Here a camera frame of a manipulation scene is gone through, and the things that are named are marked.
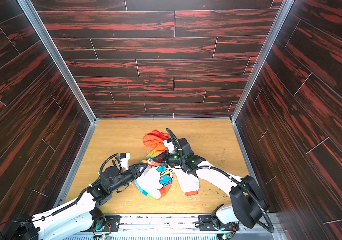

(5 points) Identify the colourful rainbow kids jacket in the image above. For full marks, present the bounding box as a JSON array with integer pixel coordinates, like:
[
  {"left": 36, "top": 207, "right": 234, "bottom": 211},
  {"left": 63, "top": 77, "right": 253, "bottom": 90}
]
[{"left": 134, "top": 130, "right": 200, "bottom": 200}]

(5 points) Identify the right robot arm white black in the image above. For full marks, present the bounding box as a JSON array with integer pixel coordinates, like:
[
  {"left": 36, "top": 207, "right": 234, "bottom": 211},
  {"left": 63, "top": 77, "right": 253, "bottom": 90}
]
[{"left": 154, "top": 139, "right": 275, "bottom": 233}]

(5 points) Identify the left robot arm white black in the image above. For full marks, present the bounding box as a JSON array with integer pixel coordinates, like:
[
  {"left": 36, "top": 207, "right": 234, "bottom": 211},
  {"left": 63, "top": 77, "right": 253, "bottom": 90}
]
[{"left": 0, "top": 163, "right": 148, "bottom": 240}]

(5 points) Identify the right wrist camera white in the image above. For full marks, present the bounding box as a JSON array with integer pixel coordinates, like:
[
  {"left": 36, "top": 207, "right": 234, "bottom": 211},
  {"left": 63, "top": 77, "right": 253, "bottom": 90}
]
[{"left": 163, "top": 138, "right": 176, "bottom": 154}]

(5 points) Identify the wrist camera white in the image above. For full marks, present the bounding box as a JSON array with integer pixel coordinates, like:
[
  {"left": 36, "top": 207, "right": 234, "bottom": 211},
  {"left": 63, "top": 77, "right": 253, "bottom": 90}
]
[
  {"left": 163, "top": 138, "right": 176, "bottom": 154},
  {"left": 119, "top": 153, "right": 130, "bottom": 170}
]

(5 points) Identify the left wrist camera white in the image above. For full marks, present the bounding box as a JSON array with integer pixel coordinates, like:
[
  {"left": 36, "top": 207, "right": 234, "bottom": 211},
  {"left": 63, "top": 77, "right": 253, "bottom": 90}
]
[{"left": 119, "top": 153, "right": 130, "bottom": 170}]

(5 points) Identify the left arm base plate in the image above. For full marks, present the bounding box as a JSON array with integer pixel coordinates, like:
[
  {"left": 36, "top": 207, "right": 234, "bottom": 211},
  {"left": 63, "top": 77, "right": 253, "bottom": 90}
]
[{"left": 91, "top": 215, "right": 121, "bottom": 232}]

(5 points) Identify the aluminium front rail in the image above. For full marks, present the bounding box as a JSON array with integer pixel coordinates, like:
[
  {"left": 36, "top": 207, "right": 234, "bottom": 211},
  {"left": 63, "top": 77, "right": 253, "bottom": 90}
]
[{"left": 62, "top": 214, "right": 288, "bottom": 240}]

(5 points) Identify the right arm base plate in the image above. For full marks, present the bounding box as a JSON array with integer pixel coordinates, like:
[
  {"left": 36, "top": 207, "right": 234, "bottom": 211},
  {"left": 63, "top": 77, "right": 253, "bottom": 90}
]
[{"left": 195, "top": 215, "right": 222, "bottom": 232}]

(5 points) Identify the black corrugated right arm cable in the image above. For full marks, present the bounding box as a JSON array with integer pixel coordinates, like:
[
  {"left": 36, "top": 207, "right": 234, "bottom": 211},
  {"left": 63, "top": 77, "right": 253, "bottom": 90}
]
[{"left": 166, "top": 127, "right": 275, "bottom": 233}]

